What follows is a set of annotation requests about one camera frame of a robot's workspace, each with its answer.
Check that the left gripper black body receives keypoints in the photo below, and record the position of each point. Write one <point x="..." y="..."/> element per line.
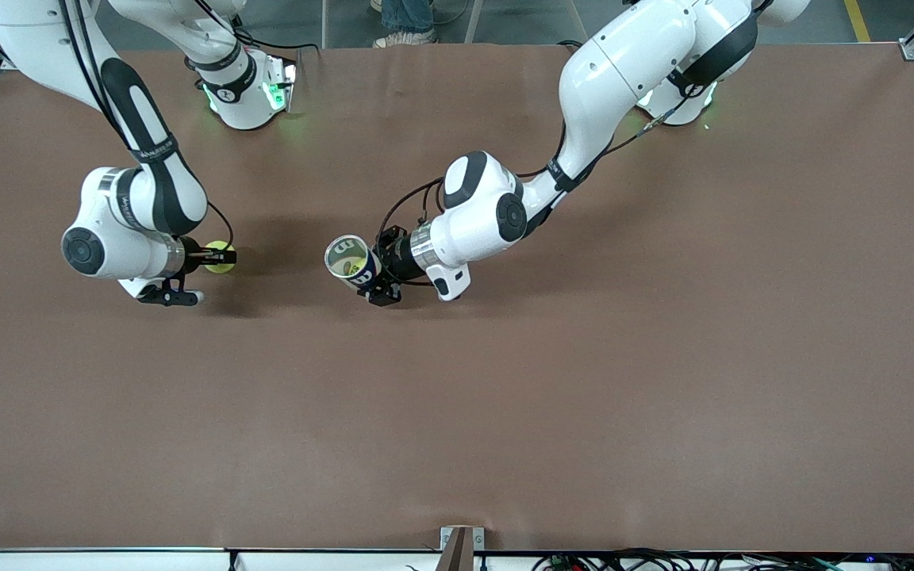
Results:
<point x="396" y="255"/>

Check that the brown table cover sheet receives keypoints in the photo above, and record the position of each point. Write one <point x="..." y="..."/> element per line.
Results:
<point x="457" y="396"/>

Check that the yellow Wilson tennis ball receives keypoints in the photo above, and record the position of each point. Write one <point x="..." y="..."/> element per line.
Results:
<point x="217" y="269"/>
<point x="343" y="268"/>

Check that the white table edge rail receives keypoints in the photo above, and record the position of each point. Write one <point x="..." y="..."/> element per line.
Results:
<point x="68" y="561"/>

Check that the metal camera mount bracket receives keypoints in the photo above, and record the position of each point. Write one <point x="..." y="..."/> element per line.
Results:
<point x="461" y="547"/>

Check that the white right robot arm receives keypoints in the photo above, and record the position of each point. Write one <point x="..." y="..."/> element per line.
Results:
<point x="112" y="254"/>

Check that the person feet in jeans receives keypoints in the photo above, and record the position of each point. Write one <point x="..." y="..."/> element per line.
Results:
<point x="405" y="36"/>

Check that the clear tennis ball can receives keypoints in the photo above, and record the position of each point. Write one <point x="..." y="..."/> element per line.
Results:
<point x="366" y="279"/>

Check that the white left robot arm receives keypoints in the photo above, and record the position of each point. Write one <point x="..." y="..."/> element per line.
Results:
<point x="624" y="71"/>

